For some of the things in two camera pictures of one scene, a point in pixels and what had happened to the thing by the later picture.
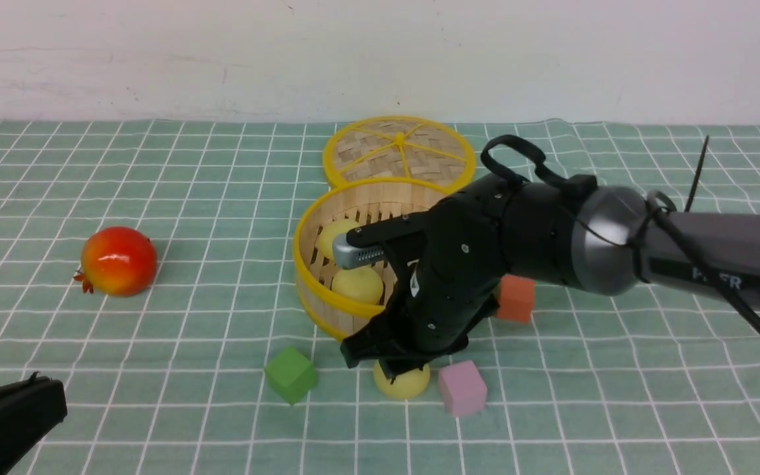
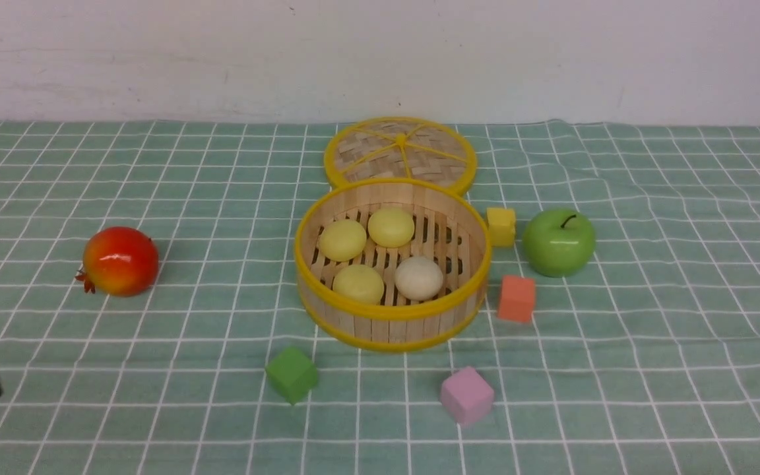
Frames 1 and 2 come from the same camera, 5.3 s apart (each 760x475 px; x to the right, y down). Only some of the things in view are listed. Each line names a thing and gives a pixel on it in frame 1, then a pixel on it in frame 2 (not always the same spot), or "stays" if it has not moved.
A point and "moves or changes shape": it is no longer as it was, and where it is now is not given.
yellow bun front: (406, 386) moves or changes shape
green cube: (291, 374) stays
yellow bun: (361, 283) stays
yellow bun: (329, 231) stays
